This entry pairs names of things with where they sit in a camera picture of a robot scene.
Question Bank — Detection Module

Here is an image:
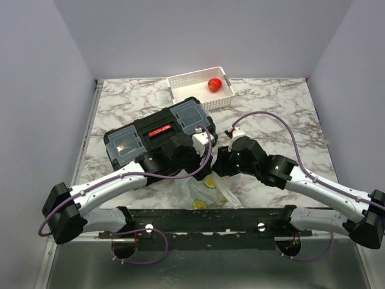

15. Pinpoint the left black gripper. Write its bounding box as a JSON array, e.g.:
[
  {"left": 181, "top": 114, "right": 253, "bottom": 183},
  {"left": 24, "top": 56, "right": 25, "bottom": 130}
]
[{"left": 170, "top": 144, "right": 213, "bottom": 181}]

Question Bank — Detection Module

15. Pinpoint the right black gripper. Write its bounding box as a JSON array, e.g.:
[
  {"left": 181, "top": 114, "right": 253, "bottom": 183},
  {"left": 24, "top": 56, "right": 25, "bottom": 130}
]
[{"left": 211, "top": 145, "right": 257, "bottom": 177}]

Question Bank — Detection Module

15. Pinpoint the white lemon print plastic bag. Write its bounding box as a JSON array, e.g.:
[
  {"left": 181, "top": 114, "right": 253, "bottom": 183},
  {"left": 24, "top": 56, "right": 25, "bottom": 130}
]
[{"left": 172, "top": 170, "right": 243, "bottom": 210}]

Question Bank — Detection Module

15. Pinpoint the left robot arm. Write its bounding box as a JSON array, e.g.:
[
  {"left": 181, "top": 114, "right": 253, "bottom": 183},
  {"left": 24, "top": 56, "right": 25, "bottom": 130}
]
[{"left": 42, "top": 132, "right": 215, "bottom": 244}]

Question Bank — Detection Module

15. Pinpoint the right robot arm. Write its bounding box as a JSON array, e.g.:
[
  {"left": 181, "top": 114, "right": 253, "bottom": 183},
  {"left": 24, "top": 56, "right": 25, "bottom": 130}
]
[{"left": 212, "top": 136, "right": 384, "bottom": 249}]

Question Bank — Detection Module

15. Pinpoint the red fake apple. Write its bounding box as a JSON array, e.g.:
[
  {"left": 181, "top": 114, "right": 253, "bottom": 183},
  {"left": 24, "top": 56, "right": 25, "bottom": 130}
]
[{"left": 207, "top": 78, "right": 223, "bottom": 93}]

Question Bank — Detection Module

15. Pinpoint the black plastic toolbox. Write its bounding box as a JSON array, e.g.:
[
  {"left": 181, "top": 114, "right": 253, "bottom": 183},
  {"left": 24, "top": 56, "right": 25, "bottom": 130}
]
[{"left": 103, "top": 97, "right": 218, "bottom": 176}]

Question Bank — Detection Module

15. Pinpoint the white perforated plastic basket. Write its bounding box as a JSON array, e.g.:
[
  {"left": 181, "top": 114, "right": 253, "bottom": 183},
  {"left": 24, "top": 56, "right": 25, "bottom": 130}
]
[{"left": 166, "top": 66, "right": 235, "bottom": 111}]

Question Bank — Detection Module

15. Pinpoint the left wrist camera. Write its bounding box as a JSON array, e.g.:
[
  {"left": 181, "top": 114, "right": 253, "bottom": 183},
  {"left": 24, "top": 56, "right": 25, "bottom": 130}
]
[{"left": 192, "top": 127, "right": 215, "bottom": 157}]

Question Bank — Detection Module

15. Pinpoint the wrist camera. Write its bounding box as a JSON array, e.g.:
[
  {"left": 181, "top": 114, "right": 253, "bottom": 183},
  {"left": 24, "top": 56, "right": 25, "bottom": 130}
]
[
  {"left": 192, "top": 127, "right": 215, "bottom": 157},
  {"left": 225, "top": 126, "right": 245, "bottom": 140}
]

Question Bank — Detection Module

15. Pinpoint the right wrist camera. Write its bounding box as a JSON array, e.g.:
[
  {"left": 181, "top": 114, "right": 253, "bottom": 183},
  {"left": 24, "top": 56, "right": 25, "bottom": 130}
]
[{"left": 225, "top": 126, "right": 245, "bottom": 140}]

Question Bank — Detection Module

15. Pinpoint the black mounting rail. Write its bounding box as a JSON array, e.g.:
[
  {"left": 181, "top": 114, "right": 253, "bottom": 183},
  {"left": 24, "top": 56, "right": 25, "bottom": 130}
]
[{"left": 99, "top": 205, "right": 312, "bottom": 255}]

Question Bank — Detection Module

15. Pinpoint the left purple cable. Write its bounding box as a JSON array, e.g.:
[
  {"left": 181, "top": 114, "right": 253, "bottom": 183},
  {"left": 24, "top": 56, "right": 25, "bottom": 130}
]
[{"left": 37, "top": 124, "right": 213, "bottom": 266}]

